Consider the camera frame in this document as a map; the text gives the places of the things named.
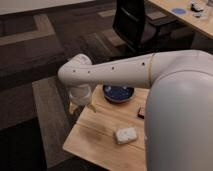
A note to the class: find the dark blue ceramic bowl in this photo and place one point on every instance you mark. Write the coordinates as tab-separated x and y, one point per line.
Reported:
118	94

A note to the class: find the small objects on far desk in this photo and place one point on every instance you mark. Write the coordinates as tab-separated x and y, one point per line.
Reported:
198	12

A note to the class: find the blue round disc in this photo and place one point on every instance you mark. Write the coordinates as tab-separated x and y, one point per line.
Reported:
178	11

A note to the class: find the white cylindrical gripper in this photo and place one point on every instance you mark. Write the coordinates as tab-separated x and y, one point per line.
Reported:
80	95

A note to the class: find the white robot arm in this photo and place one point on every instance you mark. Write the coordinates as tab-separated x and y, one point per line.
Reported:
178	129

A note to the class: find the dark rectangular snack bar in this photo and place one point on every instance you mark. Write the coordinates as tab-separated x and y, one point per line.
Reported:
141	113

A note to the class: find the light wooden far desk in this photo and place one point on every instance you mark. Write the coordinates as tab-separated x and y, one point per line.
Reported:
203	25

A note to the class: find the white sponge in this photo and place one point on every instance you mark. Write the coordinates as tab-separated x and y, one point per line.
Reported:
125	135

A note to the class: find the black office chair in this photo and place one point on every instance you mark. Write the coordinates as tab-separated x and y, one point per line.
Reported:
139	23

